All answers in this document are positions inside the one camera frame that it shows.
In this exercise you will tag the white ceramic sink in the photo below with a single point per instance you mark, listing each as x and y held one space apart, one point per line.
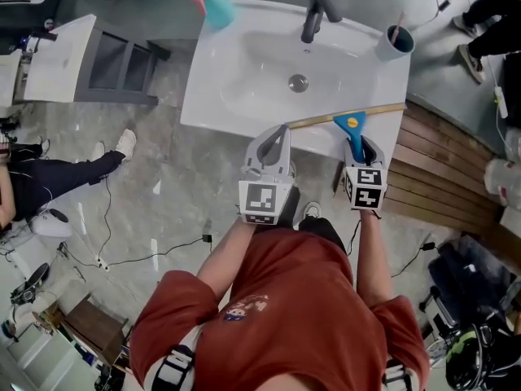
244 80

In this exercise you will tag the person's orange shirt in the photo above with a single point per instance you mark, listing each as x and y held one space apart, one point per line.
285 320

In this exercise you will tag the white side table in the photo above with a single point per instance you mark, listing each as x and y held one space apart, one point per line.
53 63

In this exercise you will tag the white chair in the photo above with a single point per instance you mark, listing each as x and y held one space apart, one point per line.
51 226

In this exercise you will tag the teal spray bottle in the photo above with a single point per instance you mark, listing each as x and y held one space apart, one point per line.
217 6

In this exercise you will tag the person's left leg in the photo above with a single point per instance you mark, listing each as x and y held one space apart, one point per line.
289 206

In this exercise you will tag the metal sink drain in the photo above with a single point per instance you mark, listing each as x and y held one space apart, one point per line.
298 83

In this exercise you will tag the wooden sink cabinet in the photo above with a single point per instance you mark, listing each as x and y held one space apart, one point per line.
339 181

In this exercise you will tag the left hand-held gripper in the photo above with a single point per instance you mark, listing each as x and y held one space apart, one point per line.
260 198

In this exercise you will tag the grey cup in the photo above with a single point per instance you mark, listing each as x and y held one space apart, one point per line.
392 47

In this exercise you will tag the blue squeegee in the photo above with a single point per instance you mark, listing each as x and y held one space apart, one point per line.
352 126

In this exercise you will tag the pink toothbrush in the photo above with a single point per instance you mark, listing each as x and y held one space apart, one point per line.
398 23

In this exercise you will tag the white power strip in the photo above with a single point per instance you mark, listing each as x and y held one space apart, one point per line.
103 262
501 102

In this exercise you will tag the wooden slat platform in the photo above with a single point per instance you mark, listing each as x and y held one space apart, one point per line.
439 169

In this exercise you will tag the person's right forearm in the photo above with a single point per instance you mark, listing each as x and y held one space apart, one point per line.
374 255

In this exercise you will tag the dark wooden side table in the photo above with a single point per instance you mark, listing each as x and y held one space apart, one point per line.
95 328

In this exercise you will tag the person's right white shoe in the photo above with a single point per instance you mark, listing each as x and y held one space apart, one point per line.
312 211

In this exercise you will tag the black faucet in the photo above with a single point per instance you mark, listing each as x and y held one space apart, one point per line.
313 14

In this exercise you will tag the white plastic bags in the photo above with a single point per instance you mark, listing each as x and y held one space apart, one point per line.
504 169

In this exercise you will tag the black green backpack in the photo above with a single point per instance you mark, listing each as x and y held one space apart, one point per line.
468 357

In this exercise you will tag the person's right leg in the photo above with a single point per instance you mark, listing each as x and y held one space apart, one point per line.
323 230

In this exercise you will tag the black power adapter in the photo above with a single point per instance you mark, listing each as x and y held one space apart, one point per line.
207 238
428 247

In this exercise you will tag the person's leg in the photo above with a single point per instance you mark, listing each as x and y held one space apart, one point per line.
323 230
289 206

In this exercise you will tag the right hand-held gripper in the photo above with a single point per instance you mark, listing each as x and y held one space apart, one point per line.
366 190

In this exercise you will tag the person's left forearm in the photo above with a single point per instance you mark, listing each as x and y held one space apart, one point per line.
228 255

